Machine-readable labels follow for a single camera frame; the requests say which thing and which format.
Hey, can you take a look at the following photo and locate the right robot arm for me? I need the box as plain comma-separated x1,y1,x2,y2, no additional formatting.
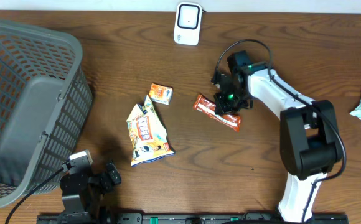
212,50,345,223

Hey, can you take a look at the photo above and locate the white barcode scanner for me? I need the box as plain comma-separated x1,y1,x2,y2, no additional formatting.
174,2,203,45

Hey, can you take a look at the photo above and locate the orange small box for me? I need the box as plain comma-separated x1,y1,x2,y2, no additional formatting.
149,83,173,105

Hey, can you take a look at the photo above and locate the yellow snack bag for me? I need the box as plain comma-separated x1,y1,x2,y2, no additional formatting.
126,95,175,166

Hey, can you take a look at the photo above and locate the grey plastic basket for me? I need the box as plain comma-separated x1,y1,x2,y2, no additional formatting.
0,20,93,208

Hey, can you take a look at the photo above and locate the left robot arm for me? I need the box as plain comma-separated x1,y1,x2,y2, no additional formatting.
56,161,121,224

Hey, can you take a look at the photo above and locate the red candy bar wrapper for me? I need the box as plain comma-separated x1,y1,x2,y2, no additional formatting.
193,95,241,132

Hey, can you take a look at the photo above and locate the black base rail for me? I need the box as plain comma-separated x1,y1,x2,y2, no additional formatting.
36,212,349,224

